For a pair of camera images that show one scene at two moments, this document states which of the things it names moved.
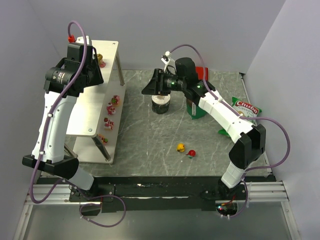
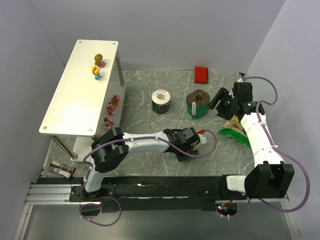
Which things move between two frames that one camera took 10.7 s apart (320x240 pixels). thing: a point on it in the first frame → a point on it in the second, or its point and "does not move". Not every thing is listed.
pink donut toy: x=115 y=99 does not move
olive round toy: x=99 y=57 does not move
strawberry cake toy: x=109 y=125 does not move
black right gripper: x=159 y=82 → x=222 y=105
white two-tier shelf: x=95 y=118 does not move
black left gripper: x=95 y=72 → x=191 y=137
